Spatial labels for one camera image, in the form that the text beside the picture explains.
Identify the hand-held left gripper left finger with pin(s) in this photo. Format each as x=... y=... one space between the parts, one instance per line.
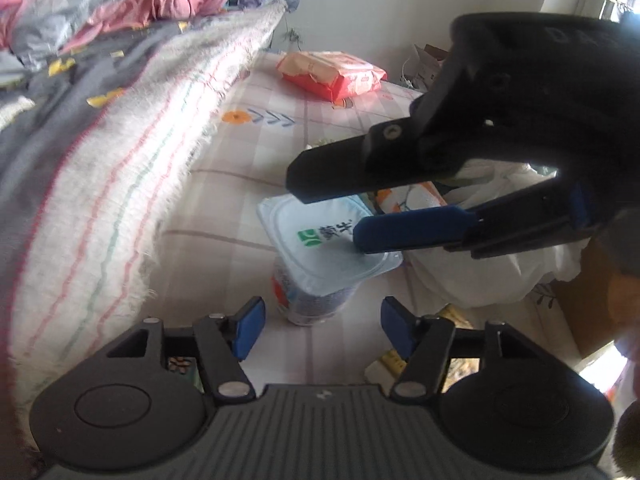
x=250 y=327

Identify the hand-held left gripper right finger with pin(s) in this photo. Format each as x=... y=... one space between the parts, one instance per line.
x=397 y=327

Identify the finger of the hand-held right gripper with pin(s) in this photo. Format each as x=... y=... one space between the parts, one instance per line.
x=350 y=170
x=410 y=230

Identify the yogurt cup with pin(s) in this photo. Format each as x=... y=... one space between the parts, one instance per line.
x=320 y=260

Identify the large cardboard box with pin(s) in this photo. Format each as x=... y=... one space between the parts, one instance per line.
x=590 y=310

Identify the person's right hand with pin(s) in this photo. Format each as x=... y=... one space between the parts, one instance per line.
x=629 y=310

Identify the orange print white cloth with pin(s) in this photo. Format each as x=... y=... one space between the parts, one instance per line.
x=410 y=200

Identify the gold tissue pack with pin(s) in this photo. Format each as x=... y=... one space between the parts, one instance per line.
x=387 y=367

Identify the white plastic bag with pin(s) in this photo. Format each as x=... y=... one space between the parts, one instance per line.
x=480 y=280

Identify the pink wet wipes pack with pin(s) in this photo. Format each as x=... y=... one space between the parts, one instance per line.
x=335 y=77

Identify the small open cardboard box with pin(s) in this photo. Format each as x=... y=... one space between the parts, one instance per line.
x=430 y=67

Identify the white round bin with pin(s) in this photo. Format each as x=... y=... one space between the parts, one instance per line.
x=411 y=76

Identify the wall socket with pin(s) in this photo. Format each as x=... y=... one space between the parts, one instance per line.
x=292 y=35

